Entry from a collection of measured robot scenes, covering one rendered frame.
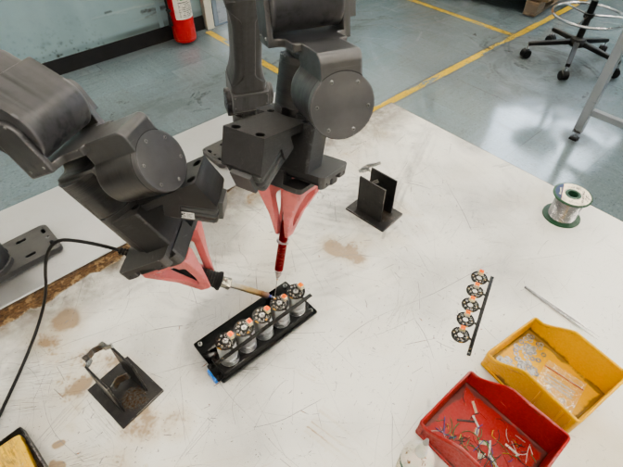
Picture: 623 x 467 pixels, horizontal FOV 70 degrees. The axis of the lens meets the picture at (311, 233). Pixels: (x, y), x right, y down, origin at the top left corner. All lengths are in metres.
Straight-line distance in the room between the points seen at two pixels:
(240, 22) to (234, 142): 0.35
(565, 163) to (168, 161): 2.16
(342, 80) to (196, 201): 0.18
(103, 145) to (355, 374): 0.40
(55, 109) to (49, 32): 2.70
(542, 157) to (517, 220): 1.58
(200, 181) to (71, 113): 0.13
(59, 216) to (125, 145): 0.50
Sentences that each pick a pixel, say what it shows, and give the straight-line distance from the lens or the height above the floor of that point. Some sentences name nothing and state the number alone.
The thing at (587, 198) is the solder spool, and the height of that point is 0.80.
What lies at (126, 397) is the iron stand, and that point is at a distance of 0.63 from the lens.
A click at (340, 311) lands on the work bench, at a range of 0.65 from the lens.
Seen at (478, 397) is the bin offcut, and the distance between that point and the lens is 0.63.
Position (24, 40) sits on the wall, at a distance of 3.14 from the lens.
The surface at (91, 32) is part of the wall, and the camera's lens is 3.23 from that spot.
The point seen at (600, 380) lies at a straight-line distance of 0.68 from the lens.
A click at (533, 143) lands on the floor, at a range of 2.51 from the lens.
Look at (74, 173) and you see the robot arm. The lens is 0.48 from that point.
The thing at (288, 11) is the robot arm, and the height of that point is 1.15.
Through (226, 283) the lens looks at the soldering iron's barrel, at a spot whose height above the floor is 0.85.
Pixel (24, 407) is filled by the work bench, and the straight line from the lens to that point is 0.69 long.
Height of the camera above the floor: 1.30
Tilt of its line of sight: 47 degrees down
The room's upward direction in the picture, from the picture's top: straight up
